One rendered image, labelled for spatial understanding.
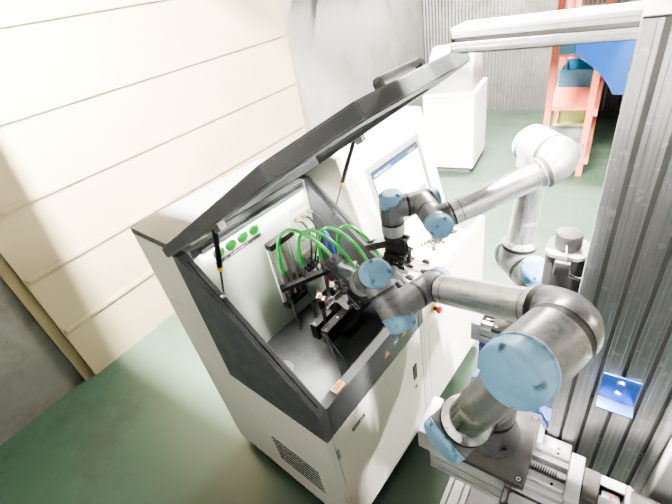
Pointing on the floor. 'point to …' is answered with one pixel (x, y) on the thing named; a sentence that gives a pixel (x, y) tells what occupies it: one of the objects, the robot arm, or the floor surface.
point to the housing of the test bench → (191, 320)
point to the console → (384, 139)
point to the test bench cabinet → (306, 446)
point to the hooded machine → (457, 115)
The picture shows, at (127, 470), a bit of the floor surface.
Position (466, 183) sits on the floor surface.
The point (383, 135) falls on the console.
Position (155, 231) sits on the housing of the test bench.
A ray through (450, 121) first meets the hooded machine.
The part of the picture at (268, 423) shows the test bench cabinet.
